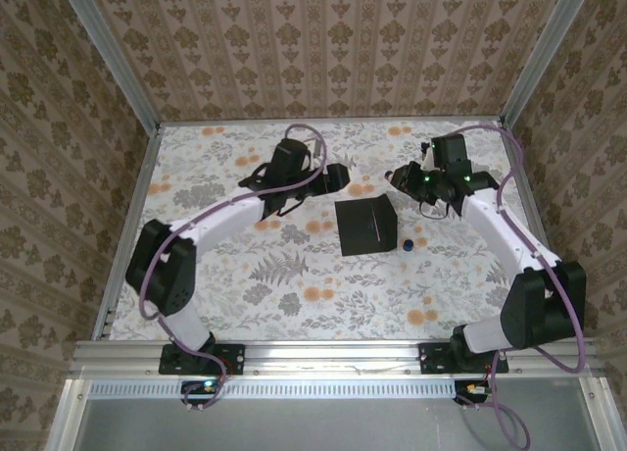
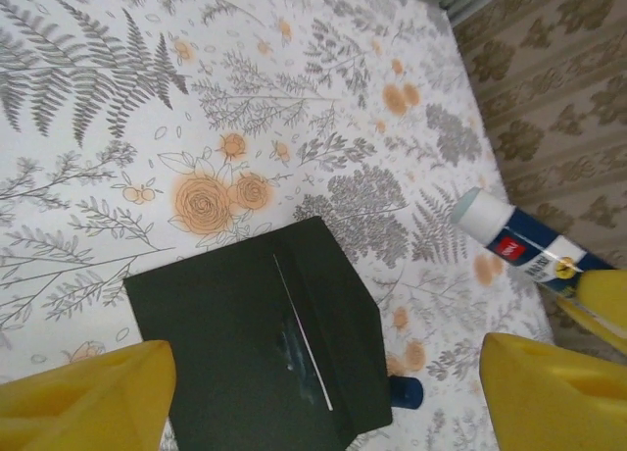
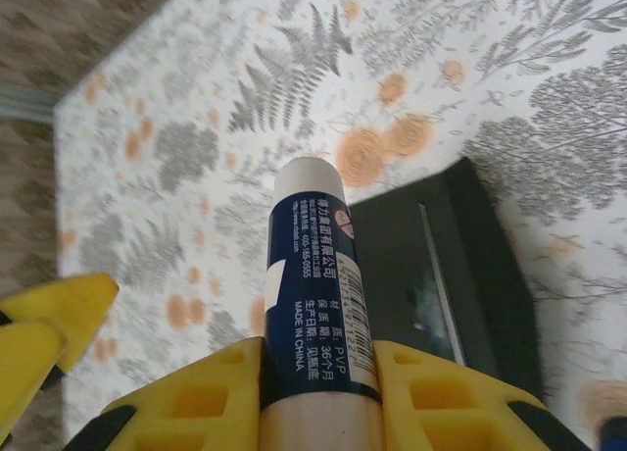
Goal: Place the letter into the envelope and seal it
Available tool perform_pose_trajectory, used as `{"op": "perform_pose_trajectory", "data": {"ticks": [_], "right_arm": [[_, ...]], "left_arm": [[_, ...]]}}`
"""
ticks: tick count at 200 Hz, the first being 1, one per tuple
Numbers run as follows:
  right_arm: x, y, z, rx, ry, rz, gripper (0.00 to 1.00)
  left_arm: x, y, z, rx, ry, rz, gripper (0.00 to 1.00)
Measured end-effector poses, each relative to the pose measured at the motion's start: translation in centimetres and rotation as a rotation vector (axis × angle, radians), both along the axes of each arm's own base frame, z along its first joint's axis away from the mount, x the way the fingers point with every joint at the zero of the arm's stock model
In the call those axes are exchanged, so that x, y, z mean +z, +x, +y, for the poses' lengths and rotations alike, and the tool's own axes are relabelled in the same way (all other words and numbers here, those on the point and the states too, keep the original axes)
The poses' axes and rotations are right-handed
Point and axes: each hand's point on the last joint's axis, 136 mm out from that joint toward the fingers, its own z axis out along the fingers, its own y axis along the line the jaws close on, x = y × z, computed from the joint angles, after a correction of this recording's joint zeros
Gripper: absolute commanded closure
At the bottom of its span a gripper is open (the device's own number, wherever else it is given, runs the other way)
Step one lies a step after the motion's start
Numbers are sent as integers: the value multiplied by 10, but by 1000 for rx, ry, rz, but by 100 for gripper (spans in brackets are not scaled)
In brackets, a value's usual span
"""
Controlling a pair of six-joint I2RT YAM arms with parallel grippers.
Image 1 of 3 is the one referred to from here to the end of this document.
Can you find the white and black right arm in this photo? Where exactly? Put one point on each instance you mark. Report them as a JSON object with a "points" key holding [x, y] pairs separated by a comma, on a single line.
{"points": [[499, 235]]}

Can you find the blue glue stick cap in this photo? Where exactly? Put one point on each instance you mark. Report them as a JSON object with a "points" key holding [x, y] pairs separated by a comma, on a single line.
{"points": [[408, 245]]}

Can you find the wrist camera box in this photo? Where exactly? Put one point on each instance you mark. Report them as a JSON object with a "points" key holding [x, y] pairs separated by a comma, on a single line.
{"points": [[427, 157], [317, 147]]}

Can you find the thin aluminium table rail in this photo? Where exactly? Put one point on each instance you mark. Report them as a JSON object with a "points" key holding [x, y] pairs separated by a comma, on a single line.
{"points": [[392, 121]]}

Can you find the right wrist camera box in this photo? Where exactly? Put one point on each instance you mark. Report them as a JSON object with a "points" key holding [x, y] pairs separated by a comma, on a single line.
{"points": [[427, 157]]}

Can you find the wide aluminium frame rail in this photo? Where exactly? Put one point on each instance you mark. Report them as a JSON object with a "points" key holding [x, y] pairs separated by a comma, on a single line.
{"points": [[333, 355]]}

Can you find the aluminium table side rail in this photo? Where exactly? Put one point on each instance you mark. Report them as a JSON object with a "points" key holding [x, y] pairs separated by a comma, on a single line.
{"points": [[125, 245], [529, 176]]}

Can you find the aluminium frame post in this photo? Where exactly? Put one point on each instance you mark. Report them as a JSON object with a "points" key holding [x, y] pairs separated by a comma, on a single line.
{"points": [[112, 54], [544, 54]]}

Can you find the grey metal panel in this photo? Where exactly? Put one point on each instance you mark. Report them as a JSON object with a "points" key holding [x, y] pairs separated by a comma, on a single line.
{"points": [[318, 424]]}

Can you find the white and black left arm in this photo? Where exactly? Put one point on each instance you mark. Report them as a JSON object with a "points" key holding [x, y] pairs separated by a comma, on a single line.
{"points": [[220, 215]]}

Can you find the black box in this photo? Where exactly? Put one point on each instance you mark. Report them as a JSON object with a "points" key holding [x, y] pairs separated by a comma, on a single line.
{"points": [[357, 230]]}

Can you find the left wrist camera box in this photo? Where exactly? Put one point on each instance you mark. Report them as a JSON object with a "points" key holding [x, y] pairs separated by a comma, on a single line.
{"points": [[317, 147]]}

